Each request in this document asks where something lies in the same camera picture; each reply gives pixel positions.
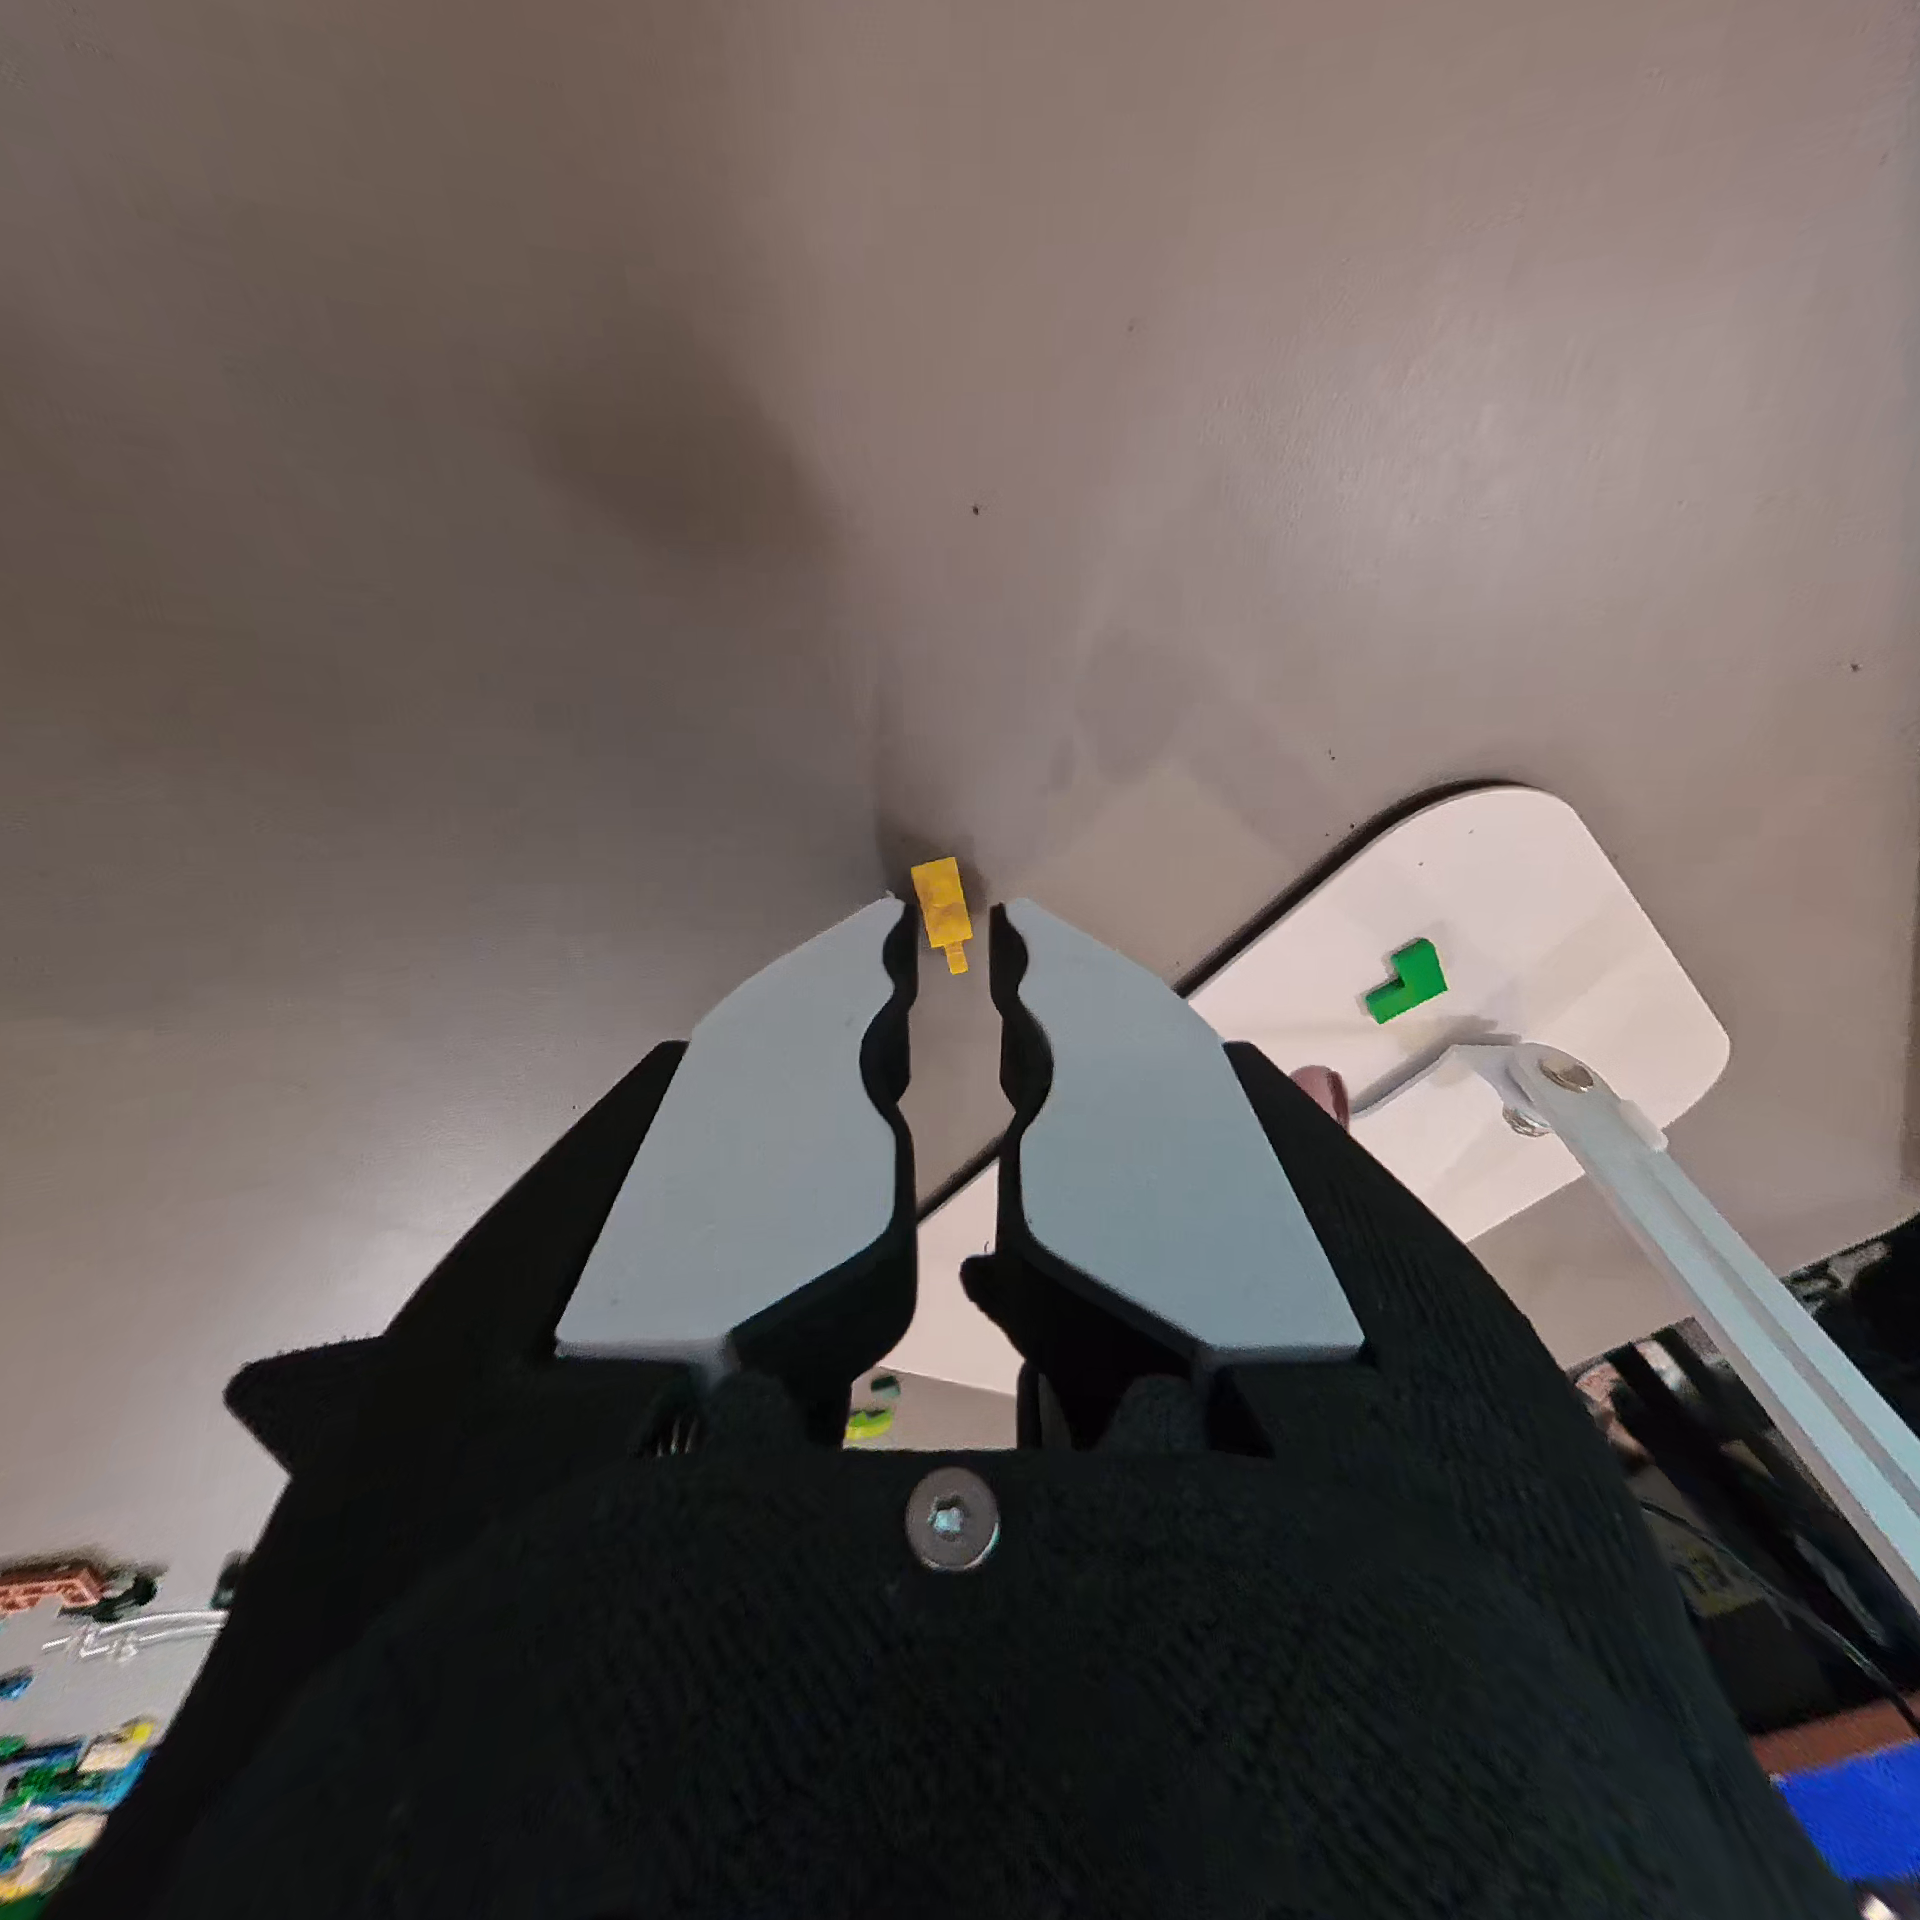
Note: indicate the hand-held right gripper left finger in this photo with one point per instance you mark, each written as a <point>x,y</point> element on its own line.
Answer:
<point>750,1188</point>

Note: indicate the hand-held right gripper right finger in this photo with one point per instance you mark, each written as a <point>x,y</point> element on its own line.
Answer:
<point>1188,1198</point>

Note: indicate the yellow round toy plate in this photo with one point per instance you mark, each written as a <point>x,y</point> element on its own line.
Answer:
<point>874,1412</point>

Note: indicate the yellow toy brick with pin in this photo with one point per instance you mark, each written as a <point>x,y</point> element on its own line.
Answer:
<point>942,899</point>

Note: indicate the grey desk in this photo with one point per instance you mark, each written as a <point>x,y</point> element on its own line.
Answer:
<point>598,453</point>

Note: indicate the green L-shaped toy brick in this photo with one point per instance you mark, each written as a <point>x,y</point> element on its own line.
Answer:
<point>1403,985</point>

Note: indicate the white book stand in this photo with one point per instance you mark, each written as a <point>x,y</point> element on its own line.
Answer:
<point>1500,899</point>

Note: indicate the clear curved toy tube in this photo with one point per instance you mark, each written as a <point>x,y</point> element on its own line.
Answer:
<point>134,1626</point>

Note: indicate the blue box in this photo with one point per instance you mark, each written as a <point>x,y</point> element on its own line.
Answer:
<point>1852,1817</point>

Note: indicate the pile of colourful toy bricks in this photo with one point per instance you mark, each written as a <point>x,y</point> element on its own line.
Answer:
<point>77,1801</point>

